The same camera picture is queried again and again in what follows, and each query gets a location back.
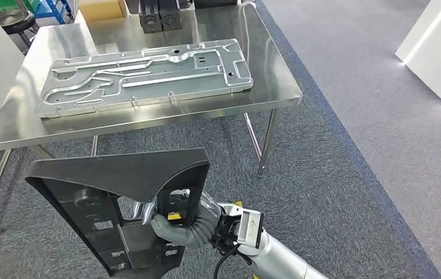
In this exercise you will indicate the blue metal cart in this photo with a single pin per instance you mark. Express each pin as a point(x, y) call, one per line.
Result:
point(51, 7)

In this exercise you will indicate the brown cardboard box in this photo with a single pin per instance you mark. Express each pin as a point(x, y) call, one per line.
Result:
point(101, 9)

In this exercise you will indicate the black plastic frame part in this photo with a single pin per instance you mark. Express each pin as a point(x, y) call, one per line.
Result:
point(108, 173)

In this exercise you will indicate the green crate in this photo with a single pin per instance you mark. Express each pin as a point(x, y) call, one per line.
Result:
point(0, 4)

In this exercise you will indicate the grey metal fixture plate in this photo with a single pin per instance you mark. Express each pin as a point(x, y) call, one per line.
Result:
point(147, 81)

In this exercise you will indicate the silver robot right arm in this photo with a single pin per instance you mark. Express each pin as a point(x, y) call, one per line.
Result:
point(282, 262)

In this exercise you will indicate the white wrist camera on bracket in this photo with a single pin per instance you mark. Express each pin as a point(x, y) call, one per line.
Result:
point(249, 227)

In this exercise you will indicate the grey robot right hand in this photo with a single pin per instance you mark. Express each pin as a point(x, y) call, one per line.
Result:
point(197, 231)

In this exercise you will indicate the steel workbench table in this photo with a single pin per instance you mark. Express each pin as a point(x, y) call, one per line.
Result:
point(166, 115)

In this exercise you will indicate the white display plinth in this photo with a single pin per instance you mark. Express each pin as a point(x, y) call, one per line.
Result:
point(436, 46)

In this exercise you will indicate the black round stool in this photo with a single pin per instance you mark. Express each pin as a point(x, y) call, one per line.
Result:
point(14, 19)

